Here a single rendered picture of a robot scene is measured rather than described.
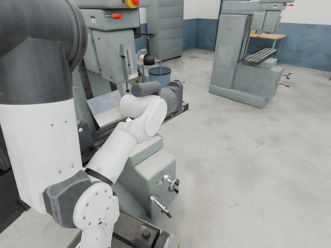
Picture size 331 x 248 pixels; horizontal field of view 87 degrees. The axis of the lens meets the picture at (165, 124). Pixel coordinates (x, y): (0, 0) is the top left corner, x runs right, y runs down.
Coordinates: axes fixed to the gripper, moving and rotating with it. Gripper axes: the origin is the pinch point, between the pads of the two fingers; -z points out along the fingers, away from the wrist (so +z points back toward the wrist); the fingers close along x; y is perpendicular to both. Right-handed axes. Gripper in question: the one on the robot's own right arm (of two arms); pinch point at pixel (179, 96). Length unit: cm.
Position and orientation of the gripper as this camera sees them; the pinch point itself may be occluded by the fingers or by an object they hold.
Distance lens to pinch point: 68.2
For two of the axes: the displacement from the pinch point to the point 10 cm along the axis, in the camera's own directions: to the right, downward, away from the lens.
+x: 0.2, -9.5, -3.2
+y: -8.7, -1.7, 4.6
